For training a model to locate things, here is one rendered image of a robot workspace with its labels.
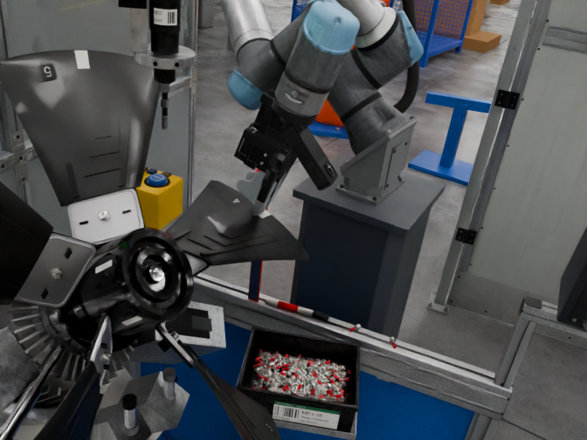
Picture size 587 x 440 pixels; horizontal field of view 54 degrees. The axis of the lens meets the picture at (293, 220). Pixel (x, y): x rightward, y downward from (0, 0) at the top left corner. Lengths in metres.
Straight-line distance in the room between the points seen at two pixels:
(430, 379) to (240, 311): 0.42
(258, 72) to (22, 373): 0.55
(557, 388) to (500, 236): 0.66
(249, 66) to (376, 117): 0.50
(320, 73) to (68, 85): 0.35
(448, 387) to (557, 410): 1.38
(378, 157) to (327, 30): 0.60
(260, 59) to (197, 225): 0.28
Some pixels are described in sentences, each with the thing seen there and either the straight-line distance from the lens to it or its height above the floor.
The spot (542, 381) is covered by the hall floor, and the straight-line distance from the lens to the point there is 2.69.
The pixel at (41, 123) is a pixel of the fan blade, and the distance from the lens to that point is 0.86.
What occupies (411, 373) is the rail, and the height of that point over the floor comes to 0.82.
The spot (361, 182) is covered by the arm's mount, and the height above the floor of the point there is 1.05.
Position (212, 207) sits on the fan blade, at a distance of 0.99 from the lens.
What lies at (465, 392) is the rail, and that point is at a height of 0.82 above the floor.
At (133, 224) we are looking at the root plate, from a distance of 0.78.
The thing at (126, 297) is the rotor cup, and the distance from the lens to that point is 0.69.
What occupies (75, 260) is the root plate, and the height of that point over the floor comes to 1.24.
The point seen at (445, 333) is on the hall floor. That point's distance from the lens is 2.73.
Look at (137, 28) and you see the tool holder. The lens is 0.70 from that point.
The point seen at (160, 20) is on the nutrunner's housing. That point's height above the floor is 1.50.
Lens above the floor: 1.64
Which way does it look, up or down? 30 degrees down
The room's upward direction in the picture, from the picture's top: 7 degrees clockwise
